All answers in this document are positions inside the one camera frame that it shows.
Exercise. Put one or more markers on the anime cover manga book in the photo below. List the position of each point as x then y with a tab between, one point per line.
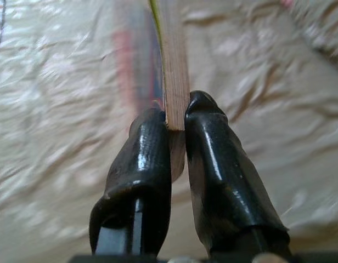
177	82

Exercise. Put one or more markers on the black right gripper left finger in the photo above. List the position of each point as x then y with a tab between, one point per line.
141	170

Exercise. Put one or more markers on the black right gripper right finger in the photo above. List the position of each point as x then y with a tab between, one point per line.
224	170

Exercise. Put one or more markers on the grey floral bed sheet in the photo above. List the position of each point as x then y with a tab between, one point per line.
62	137

